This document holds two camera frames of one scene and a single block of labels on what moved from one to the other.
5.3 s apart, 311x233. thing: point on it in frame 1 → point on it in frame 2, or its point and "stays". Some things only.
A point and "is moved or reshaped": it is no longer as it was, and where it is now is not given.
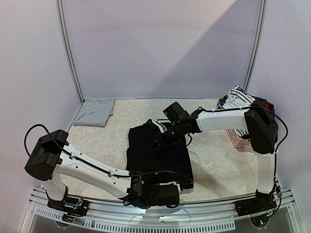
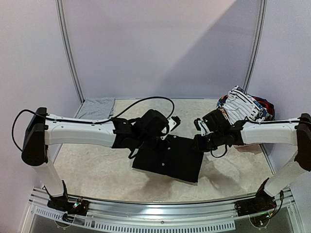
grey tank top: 95,111 stays
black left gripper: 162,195 → 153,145
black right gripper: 160,137 → 198,146
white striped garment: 237,97 stays
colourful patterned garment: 258,100 stays
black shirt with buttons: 147,156 is moved or reshaped
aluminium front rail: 212,215 stays
